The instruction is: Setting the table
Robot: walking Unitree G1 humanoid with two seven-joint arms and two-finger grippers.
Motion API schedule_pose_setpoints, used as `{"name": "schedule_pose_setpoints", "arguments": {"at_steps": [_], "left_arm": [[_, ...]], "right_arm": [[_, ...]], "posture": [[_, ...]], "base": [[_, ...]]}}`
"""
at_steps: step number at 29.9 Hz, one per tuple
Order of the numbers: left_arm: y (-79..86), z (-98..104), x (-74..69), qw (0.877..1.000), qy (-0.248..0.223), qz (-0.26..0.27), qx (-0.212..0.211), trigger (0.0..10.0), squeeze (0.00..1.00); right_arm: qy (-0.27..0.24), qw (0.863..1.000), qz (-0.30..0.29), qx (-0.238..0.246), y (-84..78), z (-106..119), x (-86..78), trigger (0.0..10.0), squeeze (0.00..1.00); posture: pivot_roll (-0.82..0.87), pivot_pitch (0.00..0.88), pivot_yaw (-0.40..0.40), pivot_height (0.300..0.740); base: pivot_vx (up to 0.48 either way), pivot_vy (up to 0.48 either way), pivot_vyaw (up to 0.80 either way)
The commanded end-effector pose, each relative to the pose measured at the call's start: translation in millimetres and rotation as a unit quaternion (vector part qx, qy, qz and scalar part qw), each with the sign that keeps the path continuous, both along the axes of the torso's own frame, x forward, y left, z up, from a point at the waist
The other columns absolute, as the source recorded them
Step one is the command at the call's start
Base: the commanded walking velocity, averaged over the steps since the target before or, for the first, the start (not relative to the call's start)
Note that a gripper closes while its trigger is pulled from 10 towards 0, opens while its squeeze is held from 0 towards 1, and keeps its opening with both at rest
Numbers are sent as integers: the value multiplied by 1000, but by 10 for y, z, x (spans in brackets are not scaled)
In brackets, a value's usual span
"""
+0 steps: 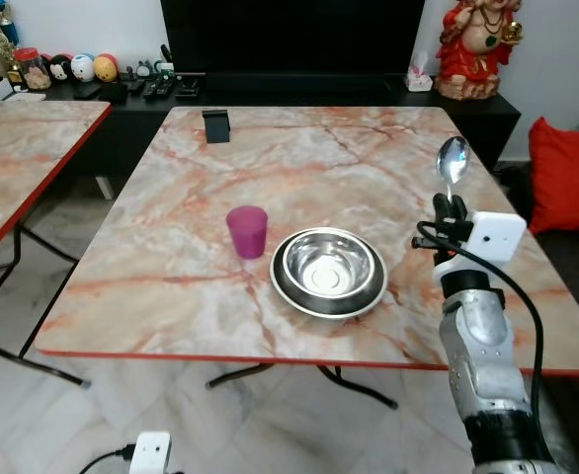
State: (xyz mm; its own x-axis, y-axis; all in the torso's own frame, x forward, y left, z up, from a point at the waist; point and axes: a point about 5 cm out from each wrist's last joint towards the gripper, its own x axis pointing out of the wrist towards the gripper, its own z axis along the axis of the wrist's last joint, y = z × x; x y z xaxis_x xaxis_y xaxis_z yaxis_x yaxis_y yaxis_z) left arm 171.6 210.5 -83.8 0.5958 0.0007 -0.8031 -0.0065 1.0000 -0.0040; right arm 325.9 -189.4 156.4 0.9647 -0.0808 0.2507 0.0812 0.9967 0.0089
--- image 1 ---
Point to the red cushion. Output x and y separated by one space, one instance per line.
566 173

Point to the yellow red round toy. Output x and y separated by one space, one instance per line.
106 68

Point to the white pink tissue holder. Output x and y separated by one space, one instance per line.
420 77

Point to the black TV console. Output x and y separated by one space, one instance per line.
369 99

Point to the red-lidded glass jar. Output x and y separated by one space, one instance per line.
33 71

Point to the steel spoon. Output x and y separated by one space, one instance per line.
454 158

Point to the white blue round toy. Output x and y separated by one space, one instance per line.
82 67

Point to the steel bowl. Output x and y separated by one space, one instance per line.
327 265

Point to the purple plastic cup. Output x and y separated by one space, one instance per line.
248 232

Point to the gold trophy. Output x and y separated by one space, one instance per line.
6 39

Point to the black television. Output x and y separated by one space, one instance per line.
289 35

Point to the dark grey sofa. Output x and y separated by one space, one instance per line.
571 262

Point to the black metal table frame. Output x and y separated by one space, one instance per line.
18 326
354 385

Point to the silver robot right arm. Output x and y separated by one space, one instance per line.
482 346

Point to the red laughing Buddha statue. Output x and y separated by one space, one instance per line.
477 54

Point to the black white round toy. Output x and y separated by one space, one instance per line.
60 68

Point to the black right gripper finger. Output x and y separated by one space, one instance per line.
443 208
460 208

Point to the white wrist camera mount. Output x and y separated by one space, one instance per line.
151 454
497 237

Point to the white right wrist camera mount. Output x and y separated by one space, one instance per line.
497 237

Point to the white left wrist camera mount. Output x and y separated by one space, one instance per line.
151 454

